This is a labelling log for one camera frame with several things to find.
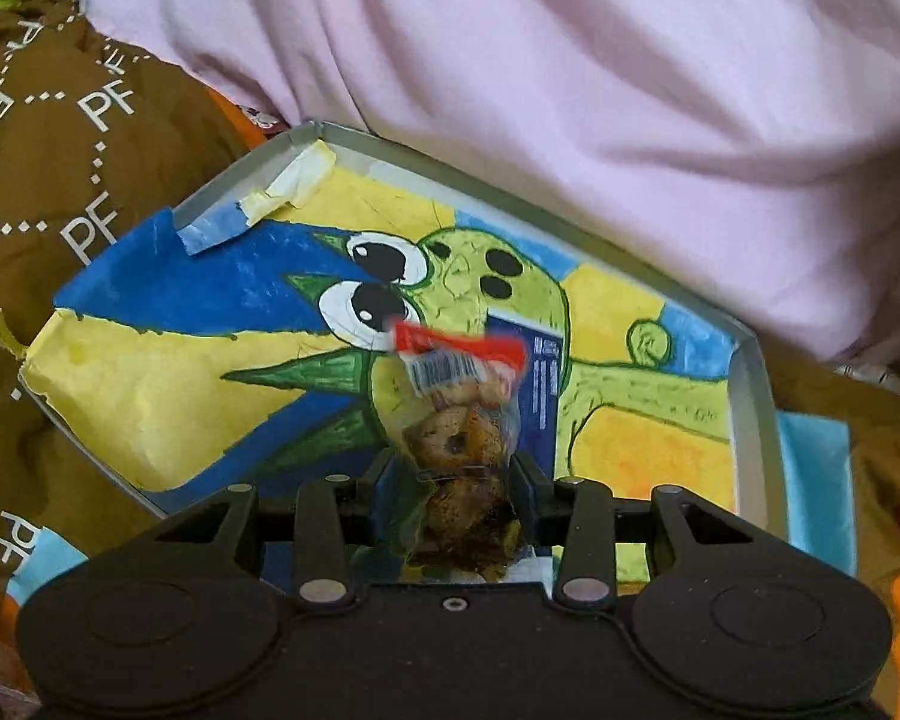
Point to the grey box with drawing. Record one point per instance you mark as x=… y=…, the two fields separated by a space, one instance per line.
x=332 y=295

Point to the brown PF patterned quilt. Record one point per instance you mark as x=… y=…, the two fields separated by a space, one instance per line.
x=95 y=136

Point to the colourful cartoon bed blanket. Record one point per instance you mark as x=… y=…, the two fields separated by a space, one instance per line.
x=855 y=524

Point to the blue white snack packet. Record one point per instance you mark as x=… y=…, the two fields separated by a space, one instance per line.
x=538 y=394

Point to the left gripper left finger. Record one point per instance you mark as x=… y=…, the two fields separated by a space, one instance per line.
x=331 y=519

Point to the pink hanging sheet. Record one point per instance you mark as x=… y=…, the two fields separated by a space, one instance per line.
x=748 y=148

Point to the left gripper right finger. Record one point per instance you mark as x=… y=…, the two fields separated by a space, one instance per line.
x=579 y=516

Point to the clear bag brown cookies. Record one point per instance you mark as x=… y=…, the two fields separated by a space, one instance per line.
x=458 y=432

